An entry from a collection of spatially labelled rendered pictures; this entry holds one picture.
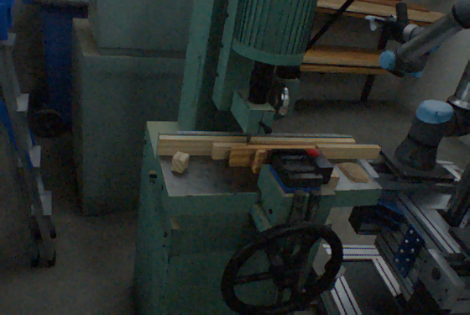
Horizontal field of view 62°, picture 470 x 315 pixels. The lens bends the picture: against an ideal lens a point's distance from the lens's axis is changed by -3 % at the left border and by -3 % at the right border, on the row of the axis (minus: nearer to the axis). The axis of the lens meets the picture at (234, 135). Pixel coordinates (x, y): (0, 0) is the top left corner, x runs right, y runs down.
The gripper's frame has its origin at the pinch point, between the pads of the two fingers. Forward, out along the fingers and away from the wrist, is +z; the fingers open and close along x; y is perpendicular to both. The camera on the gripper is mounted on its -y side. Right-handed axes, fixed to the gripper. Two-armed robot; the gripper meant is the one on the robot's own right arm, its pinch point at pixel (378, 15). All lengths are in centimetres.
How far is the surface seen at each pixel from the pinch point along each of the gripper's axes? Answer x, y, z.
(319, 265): -73, 52, -78
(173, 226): -116, 28, -72
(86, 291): -142, 105, -19
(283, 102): -77, 9, -53
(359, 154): -55, 25, -64
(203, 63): -97, 0, -40
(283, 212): -94, 20, -85
